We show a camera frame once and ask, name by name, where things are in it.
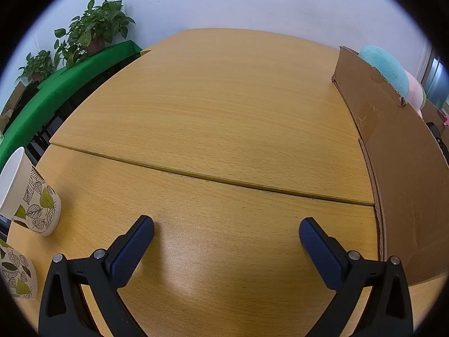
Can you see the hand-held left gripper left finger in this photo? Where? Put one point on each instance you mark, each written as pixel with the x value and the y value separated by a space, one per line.
pixel 133 249

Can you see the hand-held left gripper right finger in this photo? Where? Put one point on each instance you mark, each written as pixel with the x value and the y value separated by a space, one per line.
pixel 322 256

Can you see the brown cardboard box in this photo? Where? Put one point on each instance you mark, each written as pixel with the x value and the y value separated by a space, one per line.
pixel 403 182

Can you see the wooden desktop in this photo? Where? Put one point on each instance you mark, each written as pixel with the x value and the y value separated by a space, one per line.
pixel 224 112

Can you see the leaf print paper cup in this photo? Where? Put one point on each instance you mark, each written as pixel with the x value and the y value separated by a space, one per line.
pixel 17 273
pixel 38 203

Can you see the green table cloth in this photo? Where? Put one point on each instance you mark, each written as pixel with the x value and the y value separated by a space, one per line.
pixel 52 91

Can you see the pale pink plush toy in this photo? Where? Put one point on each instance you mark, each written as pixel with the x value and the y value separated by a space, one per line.
pixel 415 91

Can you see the small cardboard box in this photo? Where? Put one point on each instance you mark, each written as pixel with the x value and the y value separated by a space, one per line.
pixel 12 101

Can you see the teal plush toy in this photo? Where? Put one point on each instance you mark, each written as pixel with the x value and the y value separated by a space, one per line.
pixel 382 66

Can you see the small potted green plant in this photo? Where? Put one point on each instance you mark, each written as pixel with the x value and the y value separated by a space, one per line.
pixel 38 63

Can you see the large potted green plant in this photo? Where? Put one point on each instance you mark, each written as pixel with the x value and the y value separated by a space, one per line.
pixel 94 24

